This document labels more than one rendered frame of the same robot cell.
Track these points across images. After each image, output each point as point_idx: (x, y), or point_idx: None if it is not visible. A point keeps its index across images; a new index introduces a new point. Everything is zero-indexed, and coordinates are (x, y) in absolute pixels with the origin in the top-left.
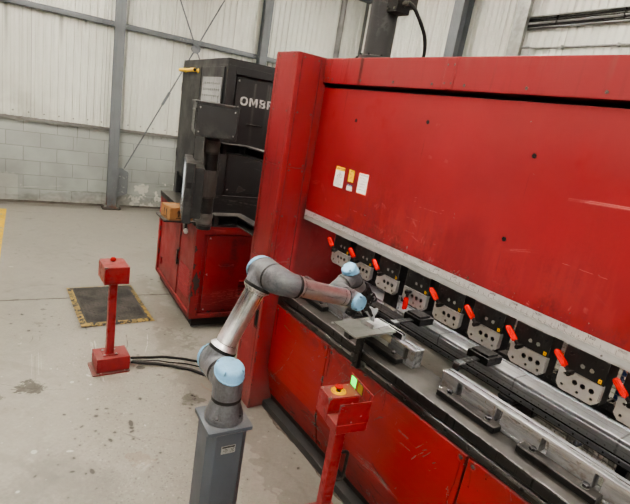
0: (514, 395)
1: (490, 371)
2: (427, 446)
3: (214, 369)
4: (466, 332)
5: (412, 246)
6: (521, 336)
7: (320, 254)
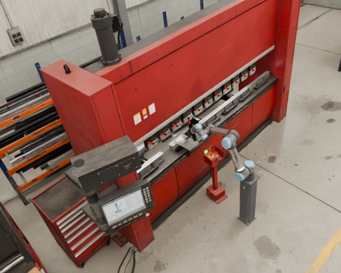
0: None
1: None
2: (214, 140)
3: (253, 167)
4: None
5: (182, 105)
6: (216, 93)
7: None
